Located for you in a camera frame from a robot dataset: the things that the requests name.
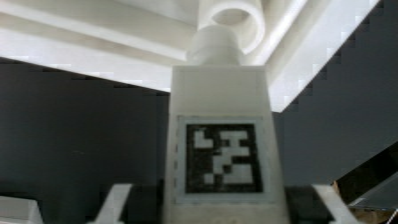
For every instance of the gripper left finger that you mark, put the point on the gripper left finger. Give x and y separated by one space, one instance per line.
131 205

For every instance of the white table leg with tag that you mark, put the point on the white table leg with tag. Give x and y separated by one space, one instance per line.
223 172

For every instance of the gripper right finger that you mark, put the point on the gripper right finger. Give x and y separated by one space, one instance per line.
317 206

